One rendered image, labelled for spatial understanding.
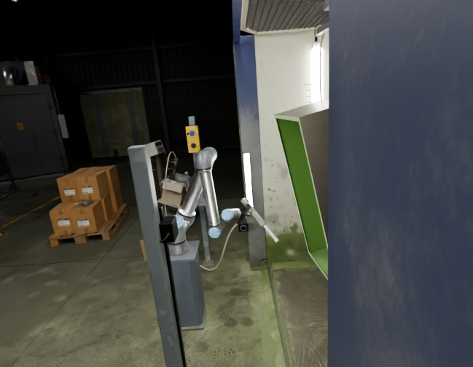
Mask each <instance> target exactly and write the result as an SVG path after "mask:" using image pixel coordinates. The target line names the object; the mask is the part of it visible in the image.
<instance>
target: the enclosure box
mask: <svg viewBox="0 0 473 367"><path fill-rule="evenodd" d="M274 116H275V121H276V124H277V128H278V134H279V137H280V140H281V145H282V149H283V152H284V157H285V160H286V166H287V169H288V172H289V177H290V181H291V184H292V189H293V192H294V198H295V201H296V204H297V209H298V213H299V216H300V221H301V224H302V230H303V233H304V236H305V241H306V245H307V248H308V253H309V254H310V256H311V258H312V259H313V260H314V261H315V263H316V265H317V266H318V267H319V269H320V270H321V271H322V273H323V274H324V276H325V277H326V279H327V280H328V178H329V101H328V100H323V101H318V102H315V103H310V104H308V105H304V106H300V107H298V108H293V109H291V110H288V111H284V112H281V113H278V114H274Z"/></svg>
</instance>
